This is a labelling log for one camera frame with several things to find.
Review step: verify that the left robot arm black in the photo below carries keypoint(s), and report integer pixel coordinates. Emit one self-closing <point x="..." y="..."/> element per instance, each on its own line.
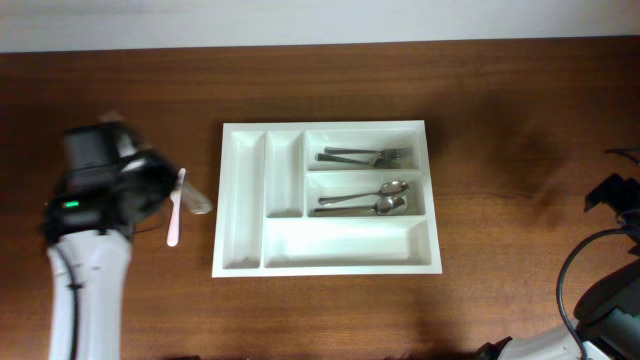
<point x="89" y="249"/>

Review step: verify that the metal fork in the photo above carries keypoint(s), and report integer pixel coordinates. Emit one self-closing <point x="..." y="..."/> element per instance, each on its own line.
<point x="375" y="162"/>
<point x="389" y="153"/>

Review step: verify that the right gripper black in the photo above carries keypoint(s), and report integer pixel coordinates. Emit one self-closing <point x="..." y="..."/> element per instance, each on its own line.
<point x="614" y="191"/>

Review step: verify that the metal fork top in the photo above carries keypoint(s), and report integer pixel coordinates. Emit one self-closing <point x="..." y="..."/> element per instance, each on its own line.
<point x="389" y="153"/>

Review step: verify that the metal spoon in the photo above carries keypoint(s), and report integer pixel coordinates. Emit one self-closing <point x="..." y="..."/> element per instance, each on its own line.
<point x="386" y="206"/>
<point x="388" y="189"/>

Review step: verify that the pink plastic knife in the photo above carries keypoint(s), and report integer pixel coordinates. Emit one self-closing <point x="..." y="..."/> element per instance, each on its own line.
<point x="173" y="234"/>

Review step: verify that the metal spoon bottom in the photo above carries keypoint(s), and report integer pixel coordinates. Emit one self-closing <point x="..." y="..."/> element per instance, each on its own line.
<point x="386" y="206"/>

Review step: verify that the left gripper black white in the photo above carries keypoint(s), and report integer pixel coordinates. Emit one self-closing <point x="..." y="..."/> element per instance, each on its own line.
<point x="168" y="167"/>

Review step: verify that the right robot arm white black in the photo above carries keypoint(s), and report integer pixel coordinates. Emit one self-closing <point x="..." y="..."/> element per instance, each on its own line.
<point x="605" y="320"/>

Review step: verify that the white plastic cutlery tray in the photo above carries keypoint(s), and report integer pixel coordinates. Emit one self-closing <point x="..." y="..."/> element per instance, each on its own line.
<point x="269" y="186"/>

